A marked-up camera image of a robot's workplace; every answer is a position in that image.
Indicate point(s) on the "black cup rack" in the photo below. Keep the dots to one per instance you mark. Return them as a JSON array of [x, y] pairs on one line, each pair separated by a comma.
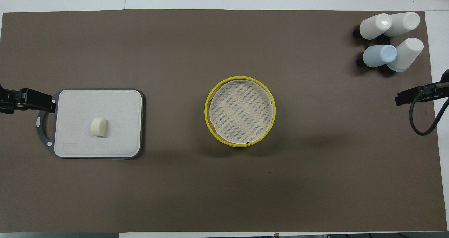
[[357, 33]]

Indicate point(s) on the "white cup with blue rim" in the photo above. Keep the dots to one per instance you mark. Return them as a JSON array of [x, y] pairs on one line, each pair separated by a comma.
[[407, 54]]

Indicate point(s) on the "white cutting board grey rim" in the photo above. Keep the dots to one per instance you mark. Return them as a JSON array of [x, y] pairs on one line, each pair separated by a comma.
[[105, 104]]

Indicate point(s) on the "brown table mat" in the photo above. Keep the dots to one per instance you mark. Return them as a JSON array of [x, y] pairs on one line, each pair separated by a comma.
[[315, 161]]

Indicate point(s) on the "cream white steamed bun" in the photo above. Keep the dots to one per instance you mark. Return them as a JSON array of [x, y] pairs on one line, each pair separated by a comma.
[[98, 127]]

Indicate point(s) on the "cream plastic cup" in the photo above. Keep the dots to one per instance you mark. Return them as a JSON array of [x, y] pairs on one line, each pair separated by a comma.
[[373, 26]]

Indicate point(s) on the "yellow-rimmed woven steamer lid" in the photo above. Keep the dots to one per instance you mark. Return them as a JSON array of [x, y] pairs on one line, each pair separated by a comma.
[[242, 108]]

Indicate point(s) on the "light blue plastic cup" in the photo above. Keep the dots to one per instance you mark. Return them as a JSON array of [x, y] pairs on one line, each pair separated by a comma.
[[379, 55]]

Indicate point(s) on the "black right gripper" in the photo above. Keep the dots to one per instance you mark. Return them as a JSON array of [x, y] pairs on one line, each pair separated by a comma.
[[438, 89]]

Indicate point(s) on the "pale white plastic cup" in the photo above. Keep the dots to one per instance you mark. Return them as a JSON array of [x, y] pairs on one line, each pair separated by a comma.
[[403, 22]]

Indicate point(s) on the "yellow bamboo steamer basket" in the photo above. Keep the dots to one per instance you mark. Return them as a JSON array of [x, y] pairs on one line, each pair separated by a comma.
[[232, 143]]

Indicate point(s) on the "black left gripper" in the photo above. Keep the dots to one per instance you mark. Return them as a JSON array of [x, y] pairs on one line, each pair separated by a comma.
[[8, 99]]

